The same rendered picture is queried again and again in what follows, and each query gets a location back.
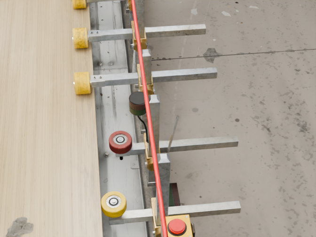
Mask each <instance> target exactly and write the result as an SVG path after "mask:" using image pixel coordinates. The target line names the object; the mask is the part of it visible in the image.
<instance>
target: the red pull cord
mask: <svg viewBox="0 0 316 237"><path fill-rule="evenodd" d="M131 3H132V10H133V17H134V27H135V34H136V41H137V48H138V55H139V62H140V69H141V76H142V86H143V93H144V100H145V107H146V114H147V121H148V128H149V135H150V144H151V152H152V159H153V165H154V173H155V180H156V187H157V194H158V203H159V210H160V218H161V225H162V231H163V237H168V232H167V226H166V216H165V210H164V203H163V196H162V189H161V183H160V176H159V169H158V160H157V154H156V147H155V140H154V133H153V127H152V120H151V113H150V104H149V97H148V90H147V84H146V77H145V70H144V64H143V57H142V48H141V41H140V34H139V28H138V21H137V14H136V8H135V1H134V0H131Z"/></svg>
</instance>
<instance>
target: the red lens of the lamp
mask: <svg viewBox="0 0 316 237"><path fill-rule="evenodd" d="M139 92H140V91H139ZM132 94H133V93H132ZM129 106H130V107H131V108H132V109H134V110H137V111H140V110H143V109H145V108H146V107H145V103H144V104H141V105H136V104H133V103H132V102H131V101H130V96H129Z"/></svg>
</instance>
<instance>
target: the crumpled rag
mask: <svg viewBox="0 0 316 237"><path fill-rule="evenodd" d="M33 226H34V225H33V224H32V223H29V222H27V217H20V218H16V219H15V220H14V221H13V222H12V226H11V227H9V228H8V229H7V234H6V237H21V236H22V235H23V234H29V233H31V232H33Z"/></svg>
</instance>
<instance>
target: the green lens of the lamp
mask: <svg viewBox="0 0 316 237"><path fill-rule="evenodd" d="M129 110H130V112H131V113H132V114H133V115H136V116H141V115H144V114H146V108H145V109H144V110H141V111H136V110H134V109H132V108H131V107H130V106H129Z"/></svg>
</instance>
